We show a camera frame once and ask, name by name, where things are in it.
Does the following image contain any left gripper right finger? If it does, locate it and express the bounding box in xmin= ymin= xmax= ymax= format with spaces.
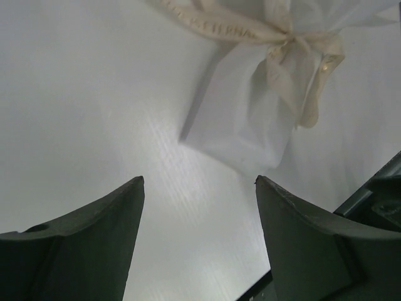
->
xmin=256 ymin=176 xmax=400 ymax=300

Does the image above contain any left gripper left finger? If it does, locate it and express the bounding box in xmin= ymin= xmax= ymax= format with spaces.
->
xmin=1 ymin=176 xmax=145 ymax=300

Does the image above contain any pink flower bouquet white wrap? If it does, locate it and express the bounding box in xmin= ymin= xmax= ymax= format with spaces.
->
xmin=182 ymin=1 xmax=395 ymax=171

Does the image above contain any cream printed ribbon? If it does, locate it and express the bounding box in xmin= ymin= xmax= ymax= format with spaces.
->
xmin=158 ymin=1 xmax=345 ymax=129

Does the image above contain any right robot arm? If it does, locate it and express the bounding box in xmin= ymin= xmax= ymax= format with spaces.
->
xmin=334 ymin=153 xmax=400 ymax=232

